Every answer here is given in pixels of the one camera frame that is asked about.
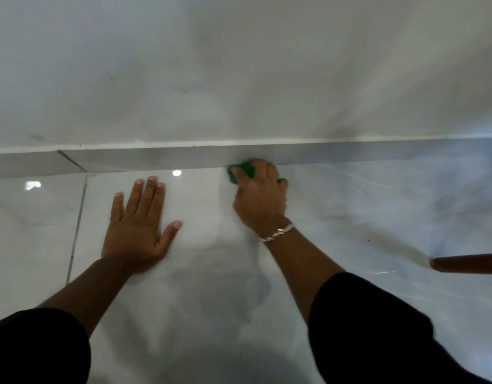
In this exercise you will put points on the person's left hand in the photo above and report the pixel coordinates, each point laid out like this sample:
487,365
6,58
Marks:
134,231

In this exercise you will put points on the green scrub sponge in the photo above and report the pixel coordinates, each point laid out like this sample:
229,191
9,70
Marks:
241,172

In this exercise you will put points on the person's right forearm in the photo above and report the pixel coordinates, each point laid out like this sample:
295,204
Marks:
304,261

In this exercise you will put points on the black right sleeve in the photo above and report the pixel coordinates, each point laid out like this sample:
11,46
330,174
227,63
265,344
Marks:
380,333

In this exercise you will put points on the grey tile skirting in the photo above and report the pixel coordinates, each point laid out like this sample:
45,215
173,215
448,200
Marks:
246,155

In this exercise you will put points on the black sleeve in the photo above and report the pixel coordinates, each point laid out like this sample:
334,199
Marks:
380,333
38,347

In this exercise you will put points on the person's left thumb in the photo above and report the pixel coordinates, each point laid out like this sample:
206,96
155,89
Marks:
170,235

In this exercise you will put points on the person's left forearm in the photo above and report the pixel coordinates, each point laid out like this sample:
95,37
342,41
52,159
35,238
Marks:
80,293

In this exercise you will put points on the brown wooden furniture leg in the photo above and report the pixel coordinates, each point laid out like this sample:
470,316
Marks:
468,263

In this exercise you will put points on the person's right fingers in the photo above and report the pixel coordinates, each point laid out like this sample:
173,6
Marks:
268,171

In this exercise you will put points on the person's right hand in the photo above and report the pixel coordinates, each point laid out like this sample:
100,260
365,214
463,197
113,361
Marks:
258,199

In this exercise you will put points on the person's left little finger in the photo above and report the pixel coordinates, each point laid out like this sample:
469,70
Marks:
117,207

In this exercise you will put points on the person's left middle finger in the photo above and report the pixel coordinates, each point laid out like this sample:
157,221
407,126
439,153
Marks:
148,193

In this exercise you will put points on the black left sleeve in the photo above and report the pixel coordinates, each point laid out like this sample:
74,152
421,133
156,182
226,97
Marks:
38,347

